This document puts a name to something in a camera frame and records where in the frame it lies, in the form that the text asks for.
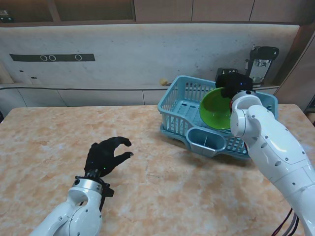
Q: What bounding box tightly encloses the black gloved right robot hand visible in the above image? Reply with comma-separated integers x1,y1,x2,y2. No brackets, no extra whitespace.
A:
215,71,253,99

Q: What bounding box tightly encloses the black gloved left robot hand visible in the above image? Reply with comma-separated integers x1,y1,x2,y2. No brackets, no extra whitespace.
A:
84,136,134,178

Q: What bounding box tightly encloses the green plastic bowl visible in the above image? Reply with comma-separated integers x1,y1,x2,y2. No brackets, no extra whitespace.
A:
198,87,233,130

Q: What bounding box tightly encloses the black toaster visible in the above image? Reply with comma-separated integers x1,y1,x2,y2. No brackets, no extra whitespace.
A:
216,67,238,77

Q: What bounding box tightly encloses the black coffee machine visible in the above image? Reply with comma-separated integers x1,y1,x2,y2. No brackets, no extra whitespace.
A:
242,45,280,89

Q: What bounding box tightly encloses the white counter cabinet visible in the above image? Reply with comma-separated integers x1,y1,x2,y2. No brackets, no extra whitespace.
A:
0,83,280,108

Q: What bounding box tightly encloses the light blue plastic dish rack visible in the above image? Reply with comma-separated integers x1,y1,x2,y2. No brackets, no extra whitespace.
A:
157,75,279,158

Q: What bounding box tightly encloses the grey-blue cutlery holder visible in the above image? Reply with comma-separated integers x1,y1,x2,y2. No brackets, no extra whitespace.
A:
187,127,226,157

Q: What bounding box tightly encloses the black strip with white rings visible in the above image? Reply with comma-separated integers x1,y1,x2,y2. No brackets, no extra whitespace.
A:
9,53,95,62

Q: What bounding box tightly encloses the dark item on shelf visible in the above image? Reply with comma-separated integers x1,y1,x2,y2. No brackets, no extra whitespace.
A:
0,9,12,23

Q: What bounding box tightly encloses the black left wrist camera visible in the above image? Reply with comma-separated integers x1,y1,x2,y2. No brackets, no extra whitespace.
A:
98,183,115,212

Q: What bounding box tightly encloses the thin black cable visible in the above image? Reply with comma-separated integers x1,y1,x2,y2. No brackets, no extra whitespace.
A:
0,85,170,91

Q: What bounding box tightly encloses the wooden wall cabinet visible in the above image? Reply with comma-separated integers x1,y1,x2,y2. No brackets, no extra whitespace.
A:
0,0,315,25

